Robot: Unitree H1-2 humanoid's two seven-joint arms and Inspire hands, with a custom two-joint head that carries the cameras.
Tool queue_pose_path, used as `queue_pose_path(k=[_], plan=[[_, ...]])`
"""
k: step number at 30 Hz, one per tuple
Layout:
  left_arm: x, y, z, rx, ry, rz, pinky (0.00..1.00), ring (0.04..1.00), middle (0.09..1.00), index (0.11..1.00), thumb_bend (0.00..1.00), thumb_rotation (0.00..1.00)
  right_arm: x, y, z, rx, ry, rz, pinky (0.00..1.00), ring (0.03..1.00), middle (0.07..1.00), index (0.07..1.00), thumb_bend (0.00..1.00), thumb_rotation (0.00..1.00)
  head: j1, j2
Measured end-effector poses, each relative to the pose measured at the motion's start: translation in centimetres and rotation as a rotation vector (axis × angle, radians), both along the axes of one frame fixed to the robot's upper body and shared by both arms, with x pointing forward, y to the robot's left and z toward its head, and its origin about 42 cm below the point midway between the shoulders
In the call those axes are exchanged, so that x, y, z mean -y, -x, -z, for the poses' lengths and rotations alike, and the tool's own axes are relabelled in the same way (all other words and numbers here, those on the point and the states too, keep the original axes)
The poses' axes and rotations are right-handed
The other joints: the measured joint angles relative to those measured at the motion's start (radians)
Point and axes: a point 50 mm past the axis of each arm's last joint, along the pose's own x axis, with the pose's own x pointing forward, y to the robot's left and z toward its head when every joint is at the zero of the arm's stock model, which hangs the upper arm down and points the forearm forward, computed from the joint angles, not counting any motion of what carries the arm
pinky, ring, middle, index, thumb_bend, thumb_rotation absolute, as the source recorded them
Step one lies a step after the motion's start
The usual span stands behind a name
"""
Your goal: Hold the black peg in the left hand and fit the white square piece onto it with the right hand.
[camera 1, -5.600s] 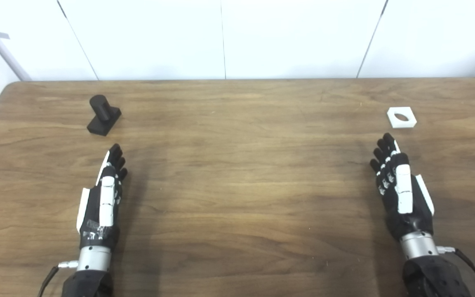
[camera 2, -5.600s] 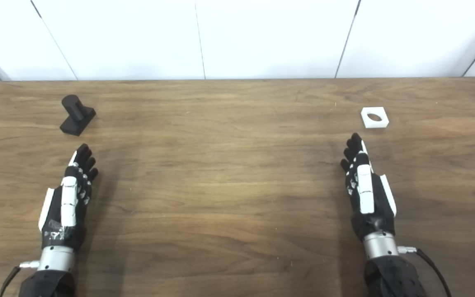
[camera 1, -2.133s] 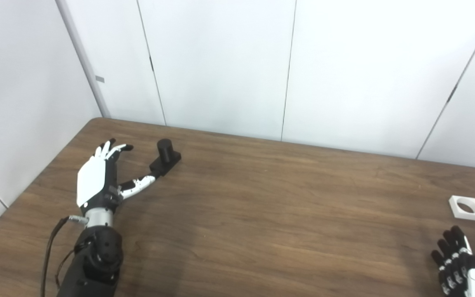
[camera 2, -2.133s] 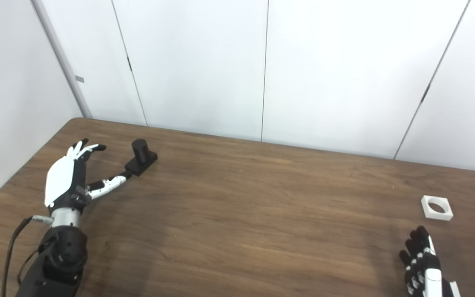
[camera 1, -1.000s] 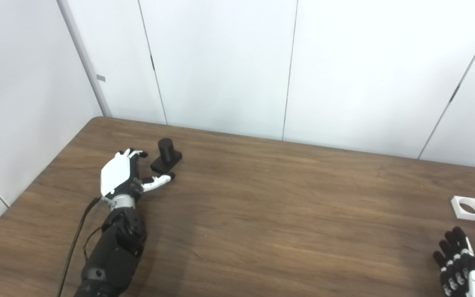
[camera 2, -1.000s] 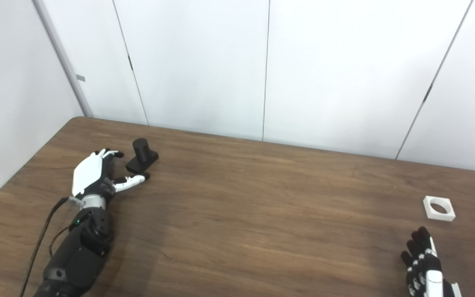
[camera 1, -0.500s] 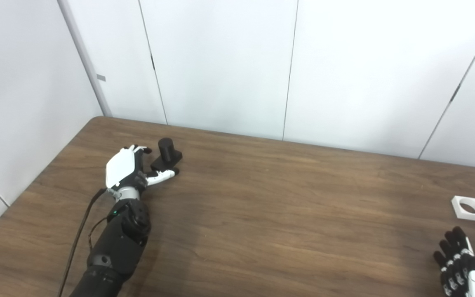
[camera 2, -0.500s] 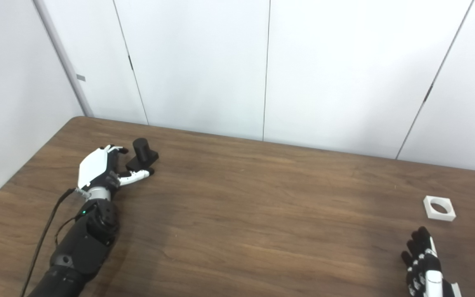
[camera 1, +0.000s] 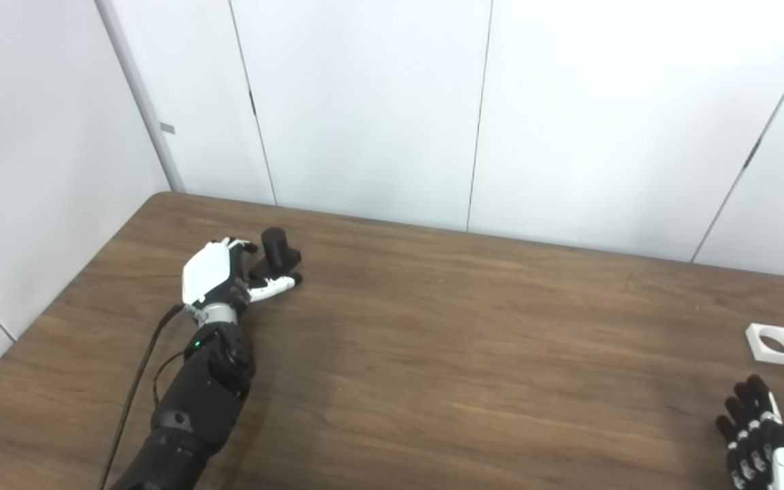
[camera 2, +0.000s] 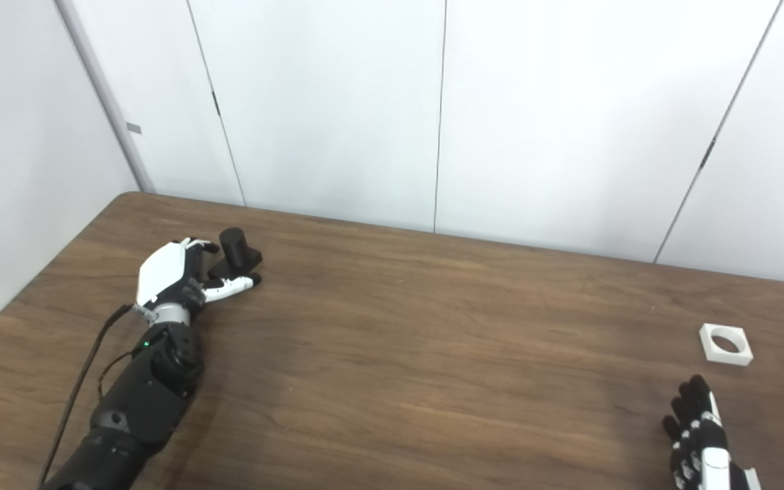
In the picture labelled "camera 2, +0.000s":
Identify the grey wall corner post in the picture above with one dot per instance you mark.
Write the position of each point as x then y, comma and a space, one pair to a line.
103, 102

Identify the small grey wall tag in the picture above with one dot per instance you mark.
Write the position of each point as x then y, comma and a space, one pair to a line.
133, 128

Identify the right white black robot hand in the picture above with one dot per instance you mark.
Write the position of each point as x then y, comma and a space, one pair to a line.
705, 456

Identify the white square piece with hole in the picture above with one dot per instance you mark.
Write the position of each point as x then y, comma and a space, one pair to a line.
708, 350

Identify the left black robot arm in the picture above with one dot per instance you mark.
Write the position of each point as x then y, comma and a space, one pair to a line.
147, 401

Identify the black peg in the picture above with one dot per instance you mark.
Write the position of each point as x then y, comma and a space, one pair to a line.
234, 248

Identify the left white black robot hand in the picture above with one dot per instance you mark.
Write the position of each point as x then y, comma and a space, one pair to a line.
164, 272

